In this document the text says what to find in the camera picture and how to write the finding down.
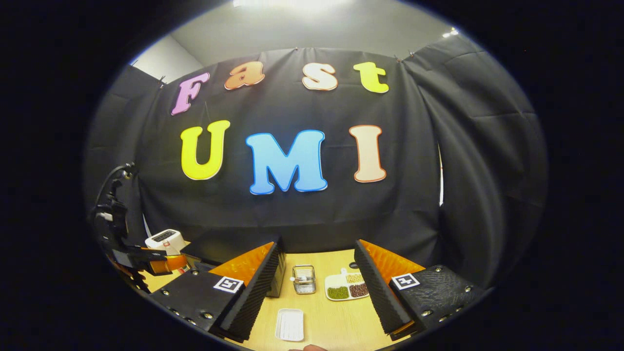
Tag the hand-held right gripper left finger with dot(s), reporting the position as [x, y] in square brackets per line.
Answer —
[253, 297]

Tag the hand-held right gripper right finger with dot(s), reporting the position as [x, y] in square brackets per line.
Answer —
[382, 300]

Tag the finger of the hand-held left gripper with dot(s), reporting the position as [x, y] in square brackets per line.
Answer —
[165, 264]

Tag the black electric oven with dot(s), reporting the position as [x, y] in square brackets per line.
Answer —
[229, 248]

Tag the white toaster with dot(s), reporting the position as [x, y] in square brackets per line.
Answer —
[165, 243]

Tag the pile of dark red beans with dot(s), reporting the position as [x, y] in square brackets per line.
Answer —
[358, 290]

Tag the pile of pale soybeans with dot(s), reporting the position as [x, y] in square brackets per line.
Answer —
[354, 278]

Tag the white rectangular tray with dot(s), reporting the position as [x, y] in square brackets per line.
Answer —
[289, 324]

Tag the pile of green mung beans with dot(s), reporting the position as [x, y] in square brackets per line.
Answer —
[338, 292]

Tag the white divided plate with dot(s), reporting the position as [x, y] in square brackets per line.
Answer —
[335, 280]

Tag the black backdrop cloth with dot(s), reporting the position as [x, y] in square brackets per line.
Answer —
[414, 195]

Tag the small ceiling light panel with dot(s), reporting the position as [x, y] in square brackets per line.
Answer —
[451, 33]

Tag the large ceiling light panel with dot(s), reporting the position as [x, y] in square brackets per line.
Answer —
[292, 4]

